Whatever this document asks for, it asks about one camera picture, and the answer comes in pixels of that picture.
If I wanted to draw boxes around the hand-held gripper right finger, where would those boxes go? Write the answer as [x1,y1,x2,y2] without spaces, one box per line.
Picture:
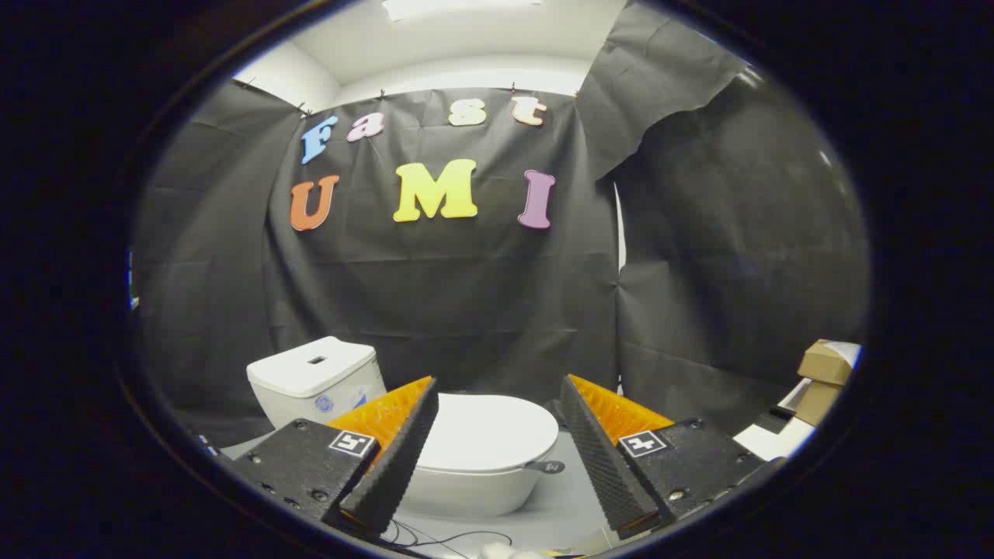
[559,374,785,540]

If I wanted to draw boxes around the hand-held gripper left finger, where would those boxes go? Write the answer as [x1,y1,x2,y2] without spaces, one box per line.
[221,377,440,536]

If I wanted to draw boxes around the white toilet lid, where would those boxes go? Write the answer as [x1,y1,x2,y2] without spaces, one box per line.
[415,393,566,476]

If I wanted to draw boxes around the white toilet bowl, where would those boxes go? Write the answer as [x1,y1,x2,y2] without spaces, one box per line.
[396,446,557,519]

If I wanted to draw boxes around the white toilet tank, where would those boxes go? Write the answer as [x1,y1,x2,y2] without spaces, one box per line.
[247,336,388,430]

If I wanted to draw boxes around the black backdrop cloth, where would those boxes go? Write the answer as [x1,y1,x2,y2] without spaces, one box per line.
[128,0,871,449]

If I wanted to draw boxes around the brown cardboard box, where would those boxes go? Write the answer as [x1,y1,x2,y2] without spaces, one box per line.
[798,339,861,386]
[792,380,843,427]

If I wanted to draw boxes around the ceiling light panel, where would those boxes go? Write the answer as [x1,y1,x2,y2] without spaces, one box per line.
[381,0,544,22]

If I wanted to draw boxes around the thin black cable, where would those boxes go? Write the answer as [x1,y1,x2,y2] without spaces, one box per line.
[384,519,514,559]

